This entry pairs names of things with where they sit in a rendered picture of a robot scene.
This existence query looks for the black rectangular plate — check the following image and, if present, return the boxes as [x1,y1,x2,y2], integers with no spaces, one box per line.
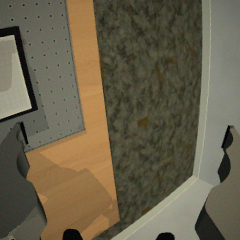
[0,26,38,123]

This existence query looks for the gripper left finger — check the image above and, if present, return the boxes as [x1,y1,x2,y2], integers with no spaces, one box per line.
[0,122,47,240]

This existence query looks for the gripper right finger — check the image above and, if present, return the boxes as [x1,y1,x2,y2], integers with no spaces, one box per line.
[195,125,240,240]

